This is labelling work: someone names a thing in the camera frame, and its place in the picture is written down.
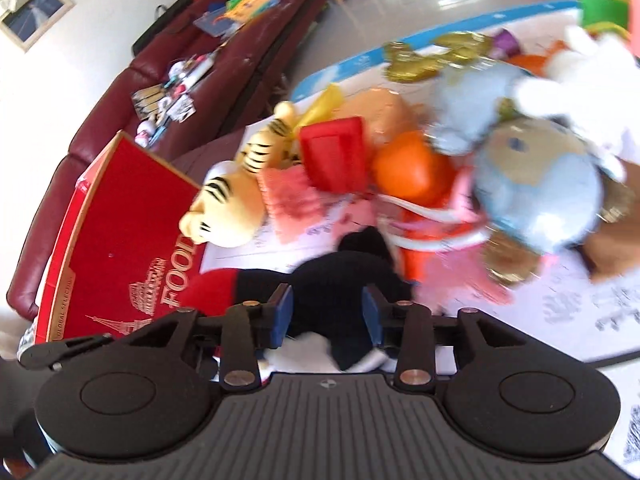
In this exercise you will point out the orange plastic ball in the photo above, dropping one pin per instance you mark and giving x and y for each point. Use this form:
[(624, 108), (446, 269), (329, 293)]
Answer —
[(408, 168)]

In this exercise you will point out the orange spiky rubber mat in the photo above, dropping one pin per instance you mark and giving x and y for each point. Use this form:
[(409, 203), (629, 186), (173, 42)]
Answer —
[(293, 204)]

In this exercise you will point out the colourful building block toy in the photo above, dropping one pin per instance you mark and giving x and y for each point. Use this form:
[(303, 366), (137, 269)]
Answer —
[(240, 12)]

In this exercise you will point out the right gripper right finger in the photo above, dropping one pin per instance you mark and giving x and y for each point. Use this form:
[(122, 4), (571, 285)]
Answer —
[(410, 332)]

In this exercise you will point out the Mickey Mouse plush toy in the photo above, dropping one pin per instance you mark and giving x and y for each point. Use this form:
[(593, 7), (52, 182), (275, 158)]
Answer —
[(327, 292)]

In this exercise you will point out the red plastic block toy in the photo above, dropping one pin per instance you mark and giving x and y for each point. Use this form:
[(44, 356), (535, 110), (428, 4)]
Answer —
[(335, 155)]

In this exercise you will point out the light blue round plush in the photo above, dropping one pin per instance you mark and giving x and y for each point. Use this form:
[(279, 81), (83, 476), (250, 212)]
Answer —
[(538, 182)]

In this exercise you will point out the red cardboard food box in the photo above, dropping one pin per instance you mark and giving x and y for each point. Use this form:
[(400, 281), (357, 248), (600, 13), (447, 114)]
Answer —
[(120, 260)]

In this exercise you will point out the white plush rabbit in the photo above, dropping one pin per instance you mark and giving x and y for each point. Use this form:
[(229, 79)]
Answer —
[(594, 85)]

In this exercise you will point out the framed wall picture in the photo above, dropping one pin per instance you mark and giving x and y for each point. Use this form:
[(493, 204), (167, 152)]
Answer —
[(26, 25)]

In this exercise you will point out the gold foil balloon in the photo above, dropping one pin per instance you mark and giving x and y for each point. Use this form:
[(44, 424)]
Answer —
[(406, 65)]

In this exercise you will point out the yellow tiger plush toy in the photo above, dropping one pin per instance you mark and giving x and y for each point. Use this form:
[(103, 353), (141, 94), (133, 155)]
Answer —
[(229, 209)]

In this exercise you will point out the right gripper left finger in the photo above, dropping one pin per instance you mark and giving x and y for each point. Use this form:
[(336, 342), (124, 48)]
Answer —
[(244, 330)]

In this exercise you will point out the black bag on sofa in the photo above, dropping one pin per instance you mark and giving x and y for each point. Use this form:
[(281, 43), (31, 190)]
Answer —
[(164, 15)]

